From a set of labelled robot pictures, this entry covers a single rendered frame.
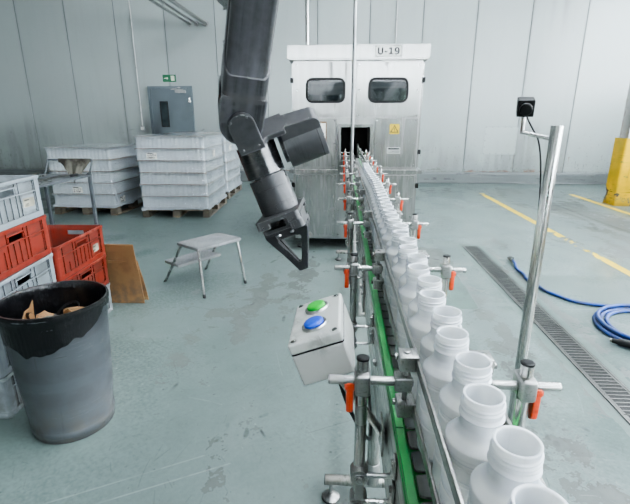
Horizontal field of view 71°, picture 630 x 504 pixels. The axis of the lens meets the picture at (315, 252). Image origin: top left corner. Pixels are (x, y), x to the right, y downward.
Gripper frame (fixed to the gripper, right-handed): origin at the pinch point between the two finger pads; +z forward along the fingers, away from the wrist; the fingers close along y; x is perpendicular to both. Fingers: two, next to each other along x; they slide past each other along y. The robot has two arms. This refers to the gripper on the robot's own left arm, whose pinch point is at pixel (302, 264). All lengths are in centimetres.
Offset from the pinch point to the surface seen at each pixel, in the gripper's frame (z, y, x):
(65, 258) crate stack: 1, 186, 177
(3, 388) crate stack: 42, 107, 179
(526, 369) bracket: 17.7, -15.3, -24.6
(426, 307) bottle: 9.4, -7.7, -15.7
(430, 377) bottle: 12.1, -19.9, -13.1
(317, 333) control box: 7.7, -9.1, -0.2
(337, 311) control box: 7.8, -3.7, -3.1
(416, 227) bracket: 22, 74, -24
